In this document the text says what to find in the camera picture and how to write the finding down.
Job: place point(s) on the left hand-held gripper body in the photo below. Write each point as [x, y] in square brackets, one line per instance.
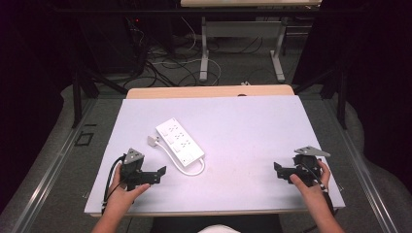
[133, 173]

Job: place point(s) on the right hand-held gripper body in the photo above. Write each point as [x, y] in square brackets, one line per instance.
[306, 170]

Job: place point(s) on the person's right hand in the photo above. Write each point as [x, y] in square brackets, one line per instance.
[309, 191]

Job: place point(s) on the person's left hand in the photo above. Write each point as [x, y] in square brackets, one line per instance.
[122, 194]

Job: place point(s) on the white power plug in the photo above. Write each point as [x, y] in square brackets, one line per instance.
[153, 140]

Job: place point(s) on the white power strip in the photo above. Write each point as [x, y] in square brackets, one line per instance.
[179, 142]

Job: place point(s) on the white table mat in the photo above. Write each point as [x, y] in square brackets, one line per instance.
[246, 129]

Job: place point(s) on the person's dark clothing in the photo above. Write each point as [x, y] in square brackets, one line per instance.
[181, 224]

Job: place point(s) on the person's white garment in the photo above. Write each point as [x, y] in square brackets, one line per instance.
[218, 229]

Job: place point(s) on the black metal stand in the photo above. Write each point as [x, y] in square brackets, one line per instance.
[340, 93]
[79, 93]

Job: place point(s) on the wooden table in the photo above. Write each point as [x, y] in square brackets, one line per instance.
[194, 91]

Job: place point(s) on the dark computer tower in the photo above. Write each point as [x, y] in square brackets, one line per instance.
[120, 45]

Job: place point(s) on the white metal desk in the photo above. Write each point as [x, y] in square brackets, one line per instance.
[241, 29]

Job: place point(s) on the aluminium floor rail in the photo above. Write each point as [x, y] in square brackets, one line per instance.
[362, 174]
[48, 174]

